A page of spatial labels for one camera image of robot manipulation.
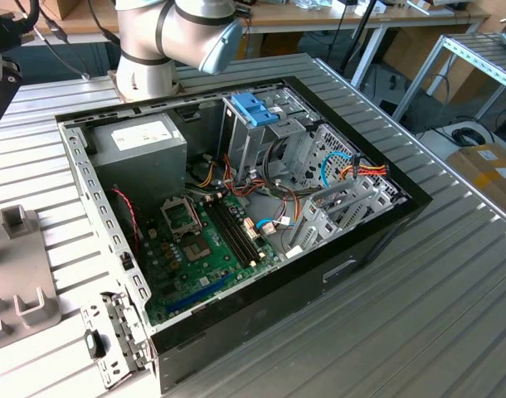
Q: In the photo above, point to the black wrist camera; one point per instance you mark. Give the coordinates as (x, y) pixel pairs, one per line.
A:
(4, 31)

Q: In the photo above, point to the metal slat side table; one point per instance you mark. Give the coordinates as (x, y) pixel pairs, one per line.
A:
(481, 49)

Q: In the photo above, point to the grey parts rack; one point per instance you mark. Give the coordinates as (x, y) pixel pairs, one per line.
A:
(20, 265)

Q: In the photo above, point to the black open PC case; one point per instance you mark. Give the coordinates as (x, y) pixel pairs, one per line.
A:
(257, 315)

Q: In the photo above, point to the small black rail latch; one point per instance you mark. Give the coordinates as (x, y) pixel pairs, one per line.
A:
(127, 261)

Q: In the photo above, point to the metal expansion slot bracket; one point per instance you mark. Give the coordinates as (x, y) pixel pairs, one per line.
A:
(124, 323)

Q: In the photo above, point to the black RAM slot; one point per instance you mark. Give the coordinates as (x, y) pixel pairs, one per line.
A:
(244, 232)
(237, 232)
(231, 232)
(225, 232)

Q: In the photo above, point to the grey power supply unit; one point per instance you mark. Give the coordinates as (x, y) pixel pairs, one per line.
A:
(141, 166)

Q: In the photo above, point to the white board connector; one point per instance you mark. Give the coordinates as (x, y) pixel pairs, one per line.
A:
(250, 230)

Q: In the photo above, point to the black case fan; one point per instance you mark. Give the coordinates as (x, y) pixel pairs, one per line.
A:
(122, 224)

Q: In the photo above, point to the cardboard box with yellow tape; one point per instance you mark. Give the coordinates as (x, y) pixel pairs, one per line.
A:
(481, 178)

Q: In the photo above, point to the wooden desk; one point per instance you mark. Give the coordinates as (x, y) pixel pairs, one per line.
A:
(402, 18)

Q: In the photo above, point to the blue plastic drive latch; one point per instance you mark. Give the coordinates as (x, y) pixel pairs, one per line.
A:
(253, 108)

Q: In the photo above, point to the green motherboard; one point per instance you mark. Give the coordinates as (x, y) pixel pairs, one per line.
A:
(203, 278)

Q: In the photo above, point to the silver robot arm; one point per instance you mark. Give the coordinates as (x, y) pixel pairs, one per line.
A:
(145, 33)

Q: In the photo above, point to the white paper tag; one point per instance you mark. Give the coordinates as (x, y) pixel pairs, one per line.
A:
(294, 251)

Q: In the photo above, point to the black oval latch button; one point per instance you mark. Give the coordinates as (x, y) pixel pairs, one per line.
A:
(94, 344)

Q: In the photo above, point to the grey metal drive cage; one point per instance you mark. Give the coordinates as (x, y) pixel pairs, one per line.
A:
(242, 145)

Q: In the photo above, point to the black tripod pole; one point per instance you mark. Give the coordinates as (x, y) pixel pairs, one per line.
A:
(359, 29)

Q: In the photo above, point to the CPU socket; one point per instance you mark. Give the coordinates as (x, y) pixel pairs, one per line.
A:
(197, 250)

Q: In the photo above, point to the blue expansion slot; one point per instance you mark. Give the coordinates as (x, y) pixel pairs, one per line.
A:
(195, 296)

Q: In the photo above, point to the small brown box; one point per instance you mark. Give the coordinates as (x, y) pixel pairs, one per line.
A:
(56, 6)

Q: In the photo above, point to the grey metal disk bay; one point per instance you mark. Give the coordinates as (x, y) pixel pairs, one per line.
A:
(319, 215)

